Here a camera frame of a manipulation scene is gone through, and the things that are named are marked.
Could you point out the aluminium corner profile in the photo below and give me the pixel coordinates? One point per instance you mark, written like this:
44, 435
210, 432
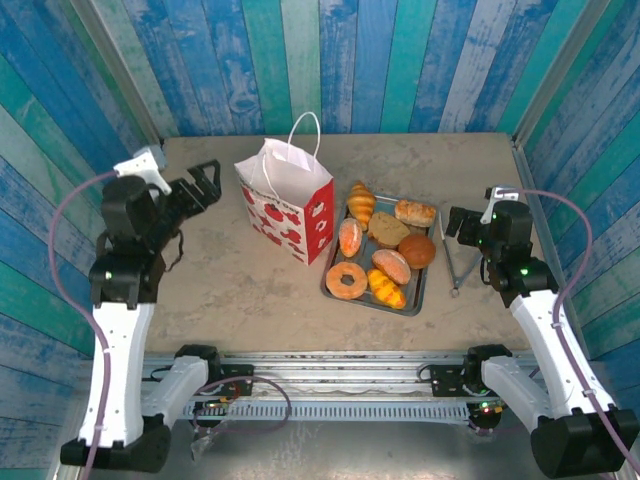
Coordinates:
117, 65
560, 70

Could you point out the red and white paper bag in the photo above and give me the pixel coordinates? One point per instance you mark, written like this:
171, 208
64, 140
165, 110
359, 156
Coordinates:
295, 200

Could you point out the metal tongs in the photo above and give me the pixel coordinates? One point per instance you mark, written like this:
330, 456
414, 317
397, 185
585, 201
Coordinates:
448, 257

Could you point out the aluminium rail frame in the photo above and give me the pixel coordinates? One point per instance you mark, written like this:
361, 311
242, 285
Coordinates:
340, 372

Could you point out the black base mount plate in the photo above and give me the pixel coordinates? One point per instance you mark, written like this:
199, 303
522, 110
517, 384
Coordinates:
447, 381
237, 375

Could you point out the yellow striped fake bread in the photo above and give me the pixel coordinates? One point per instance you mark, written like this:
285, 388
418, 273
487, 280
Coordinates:
386, 290

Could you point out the golden fake croissant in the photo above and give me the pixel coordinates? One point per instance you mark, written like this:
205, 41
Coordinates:
361, 202

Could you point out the fake donut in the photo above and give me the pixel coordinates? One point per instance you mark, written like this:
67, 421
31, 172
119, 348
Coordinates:
336, 281

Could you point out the brown round fake bun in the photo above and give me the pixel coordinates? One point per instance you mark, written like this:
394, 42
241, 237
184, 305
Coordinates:
417, 251

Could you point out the toasted rectangular fake bread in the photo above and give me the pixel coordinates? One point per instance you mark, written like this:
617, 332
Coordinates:
415, 212

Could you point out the tan fake bread slice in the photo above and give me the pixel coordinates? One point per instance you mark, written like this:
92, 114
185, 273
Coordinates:
387, 229

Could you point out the small orange sugared fake bread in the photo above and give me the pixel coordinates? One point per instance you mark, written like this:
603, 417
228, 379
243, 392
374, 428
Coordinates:
350, 237

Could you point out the large orange sugared fake bread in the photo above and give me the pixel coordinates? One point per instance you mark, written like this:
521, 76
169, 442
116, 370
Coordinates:
391, 266

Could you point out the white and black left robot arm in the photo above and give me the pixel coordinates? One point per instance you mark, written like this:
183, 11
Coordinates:
117, 375

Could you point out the metal baking tray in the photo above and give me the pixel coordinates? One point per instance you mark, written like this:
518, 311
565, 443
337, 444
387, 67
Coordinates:
415, 295

